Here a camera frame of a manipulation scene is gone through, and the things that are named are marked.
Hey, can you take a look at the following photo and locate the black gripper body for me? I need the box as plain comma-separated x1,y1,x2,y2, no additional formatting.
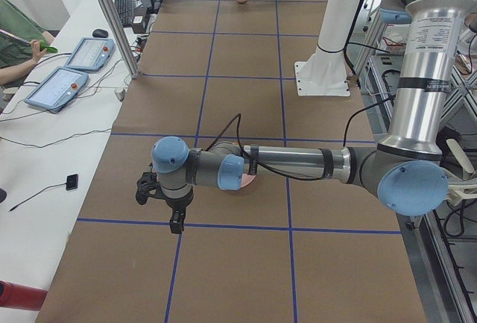
165,195,193,222

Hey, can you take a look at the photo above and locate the person forearm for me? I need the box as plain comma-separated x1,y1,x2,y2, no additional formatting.
0,58,39,86

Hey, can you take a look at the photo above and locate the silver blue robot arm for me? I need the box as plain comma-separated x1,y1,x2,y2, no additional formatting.
136,0,476,234

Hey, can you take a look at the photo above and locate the pink plate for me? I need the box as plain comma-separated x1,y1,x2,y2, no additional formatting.
241,174,256,188

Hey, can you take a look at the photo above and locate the person hand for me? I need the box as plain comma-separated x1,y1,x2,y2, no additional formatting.
30,40,46,63

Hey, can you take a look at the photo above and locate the small black square pad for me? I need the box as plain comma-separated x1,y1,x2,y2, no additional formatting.
66,174,79,191

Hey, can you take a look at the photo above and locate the near blue teach pendant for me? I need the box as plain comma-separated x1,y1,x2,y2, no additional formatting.
24,67,89,113

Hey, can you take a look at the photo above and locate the blue teach pendant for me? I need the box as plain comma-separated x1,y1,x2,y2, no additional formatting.
65,37,115,72
24,67,89,113

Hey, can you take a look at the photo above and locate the far blue teach pendant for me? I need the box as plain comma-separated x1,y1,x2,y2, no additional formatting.
65,37,115,72

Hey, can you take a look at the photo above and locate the red cylinder bottle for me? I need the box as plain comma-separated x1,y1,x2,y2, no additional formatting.
0,281,48,311

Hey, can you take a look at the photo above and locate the black computer mouse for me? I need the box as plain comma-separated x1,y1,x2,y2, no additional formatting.
92,28,109,38

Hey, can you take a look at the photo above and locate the black keyboard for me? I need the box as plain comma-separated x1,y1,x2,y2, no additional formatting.
114,0,134,28

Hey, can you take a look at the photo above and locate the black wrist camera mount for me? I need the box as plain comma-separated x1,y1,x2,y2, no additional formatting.
135,172,163,205

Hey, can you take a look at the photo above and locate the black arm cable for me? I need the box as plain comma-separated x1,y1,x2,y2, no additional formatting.
205,113,329,181

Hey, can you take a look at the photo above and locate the aluminium frame post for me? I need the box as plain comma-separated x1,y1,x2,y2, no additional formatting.
98,0,139,79

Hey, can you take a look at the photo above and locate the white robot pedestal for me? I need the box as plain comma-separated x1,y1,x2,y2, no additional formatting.
294,0,360,97

